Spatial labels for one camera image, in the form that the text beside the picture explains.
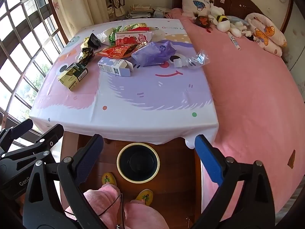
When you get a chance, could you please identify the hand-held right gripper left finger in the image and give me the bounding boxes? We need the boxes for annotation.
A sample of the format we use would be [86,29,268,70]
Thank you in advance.
[22,134,108,229]

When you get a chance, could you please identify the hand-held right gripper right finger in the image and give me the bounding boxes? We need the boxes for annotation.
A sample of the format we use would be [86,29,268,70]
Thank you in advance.
[194,134,275,229]

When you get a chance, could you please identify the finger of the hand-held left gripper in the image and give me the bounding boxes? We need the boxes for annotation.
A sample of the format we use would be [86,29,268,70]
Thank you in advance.
[0,119,33,153]
[0,123,64,167]

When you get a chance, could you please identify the round bin with cream rim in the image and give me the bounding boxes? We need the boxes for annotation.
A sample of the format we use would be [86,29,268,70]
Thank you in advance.
[116,143,160,184]

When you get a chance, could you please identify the green and cream box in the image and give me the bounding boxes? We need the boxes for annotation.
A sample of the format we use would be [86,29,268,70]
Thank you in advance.
[58,63,88,92]

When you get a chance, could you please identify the dark wrapper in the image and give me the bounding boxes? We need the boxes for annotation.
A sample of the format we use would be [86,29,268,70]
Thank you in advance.
[76,47,96,66]

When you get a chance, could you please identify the white and blue carton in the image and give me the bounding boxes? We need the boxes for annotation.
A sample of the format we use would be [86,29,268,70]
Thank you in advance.
[98,57,135,77]

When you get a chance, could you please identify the crushed clear plastic bottle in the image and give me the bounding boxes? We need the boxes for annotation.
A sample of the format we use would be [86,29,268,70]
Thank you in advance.
[173,50,211,69]

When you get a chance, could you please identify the black and gold wrapper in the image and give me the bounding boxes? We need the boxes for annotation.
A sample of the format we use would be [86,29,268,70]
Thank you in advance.
[81,33,105,50]

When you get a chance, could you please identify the red snack packet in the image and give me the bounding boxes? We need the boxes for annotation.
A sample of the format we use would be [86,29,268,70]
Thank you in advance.
[96,45,141,59]

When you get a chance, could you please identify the green wrapper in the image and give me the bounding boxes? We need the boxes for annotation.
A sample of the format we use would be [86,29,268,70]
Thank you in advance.
[108,26,124,47]

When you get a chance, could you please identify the purple plastic bag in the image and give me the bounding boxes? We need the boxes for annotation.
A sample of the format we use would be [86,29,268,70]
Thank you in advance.
[132,40,177,67]

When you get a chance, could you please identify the strawberry print carton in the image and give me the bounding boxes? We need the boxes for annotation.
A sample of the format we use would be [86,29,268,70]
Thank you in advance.
[115,31,152,46]

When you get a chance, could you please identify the yellow embroidered slipper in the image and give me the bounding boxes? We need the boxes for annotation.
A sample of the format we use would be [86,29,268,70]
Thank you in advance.
[135,189,154,207]
[102,172,117,187]

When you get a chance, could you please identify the person's pink pants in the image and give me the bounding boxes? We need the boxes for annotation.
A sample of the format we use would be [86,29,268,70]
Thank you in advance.
[64,185,169,229]

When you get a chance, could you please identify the cartoon monster printed tablecloth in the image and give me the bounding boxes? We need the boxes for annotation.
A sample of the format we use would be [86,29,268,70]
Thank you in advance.
[30,19,219,149]

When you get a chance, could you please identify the window with metal grille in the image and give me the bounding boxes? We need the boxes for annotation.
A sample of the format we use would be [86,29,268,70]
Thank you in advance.
[0,0,69,153]

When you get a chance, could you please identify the white marker pen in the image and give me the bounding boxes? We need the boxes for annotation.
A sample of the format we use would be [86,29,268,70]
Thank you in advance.
[226,31,242,51]

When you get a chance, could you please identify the cream floral curtain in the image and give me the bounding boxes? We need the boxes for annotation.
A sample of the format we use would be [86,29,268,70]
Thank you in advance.
[48,0,112,41]

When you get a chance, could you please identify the brown fuzzy toy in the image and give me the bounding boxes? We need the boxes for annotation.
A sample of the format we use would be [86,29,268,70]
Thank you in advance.
[194,14,214,28]

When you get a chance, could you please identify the white bee plush toy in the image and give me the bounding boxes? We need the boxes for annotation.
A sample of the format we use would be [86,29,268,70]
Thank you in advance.
[208,5,231,32]

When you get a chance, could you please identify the light blue plush toy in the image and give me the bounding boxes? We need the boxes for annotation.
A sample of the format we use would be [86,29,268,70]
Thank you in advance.
[226,15,249,27]

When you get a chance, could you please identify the stack of books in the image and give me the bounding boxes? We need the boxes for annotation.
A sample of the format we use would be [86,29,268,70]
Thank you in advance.
[126,4,154,19]

